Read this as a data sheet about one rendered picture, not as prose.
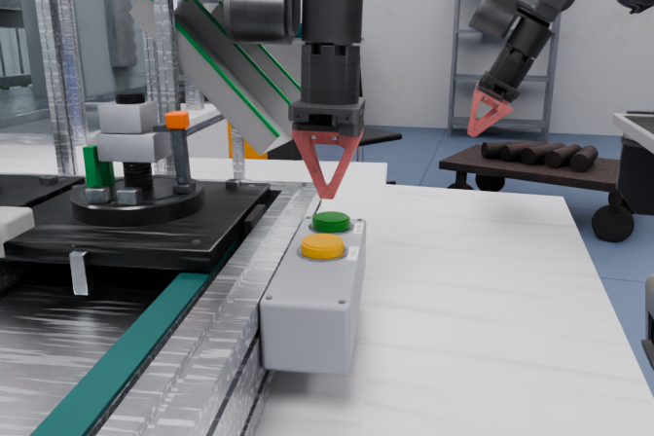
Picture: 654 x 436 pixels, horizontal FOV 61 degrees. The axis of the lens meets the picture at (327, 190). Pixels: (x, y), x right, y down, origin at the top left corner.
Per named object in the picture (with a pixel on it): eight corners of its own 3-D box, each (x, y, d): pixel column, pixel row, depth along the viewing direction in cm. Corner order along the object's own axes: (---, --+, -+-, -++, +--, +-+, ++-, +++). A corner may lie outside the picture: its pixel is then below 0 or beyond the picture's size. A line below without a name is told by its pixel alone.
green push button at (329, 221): (351, 229, 60) (351, 211, 60) (348, 241, 56) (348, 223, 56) (314, 227, 61) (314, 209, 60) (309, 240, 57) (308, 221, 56)
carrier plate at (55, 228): (271, 198, 73) (271, 181, 72) (211, 272, 50) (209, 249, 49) (97, 191, 76) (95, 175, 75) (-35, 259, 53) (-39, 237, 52)
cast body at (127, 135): (171, 155, 62) (166, 91, 60) (155, 163, 58) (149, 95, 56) (100, 153, 63) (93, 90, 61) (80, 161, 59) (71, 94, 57)
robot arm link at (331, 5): (360, -25, 49) (366, -19, 54) (283, -26, 50) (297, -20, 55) (356, 55, 50) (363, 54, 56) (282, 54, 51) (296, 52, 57)
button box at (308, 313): (365, 269, 63) (366, 216, 61) (349, 378, 43) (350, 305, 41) (304, 266, 64) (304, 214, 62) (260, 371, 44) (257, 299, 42)
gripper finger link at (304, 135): (290, 202, 56) (291, 108, 53) (302, 184, 62) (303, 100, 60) (357, 207, 55) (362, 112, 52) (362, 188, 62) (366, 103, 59)
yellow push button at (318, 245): (345, 253, 53) (345, 234, 53) (342, 270, 50) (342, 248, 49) (305, 251, 54) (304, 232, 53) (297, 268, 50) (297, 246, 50)
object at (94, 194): (112, 199, 58) (110, 185, 57) (104, 203, 56) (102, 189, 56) (93, 199, 58) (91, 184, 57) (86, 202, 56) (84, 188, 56)
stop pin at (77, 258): (94, 290, 52) (90, 249, 51) (88, 295, 51) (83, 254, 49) (81, 289, 52) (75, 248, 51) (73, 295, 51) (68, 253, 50)
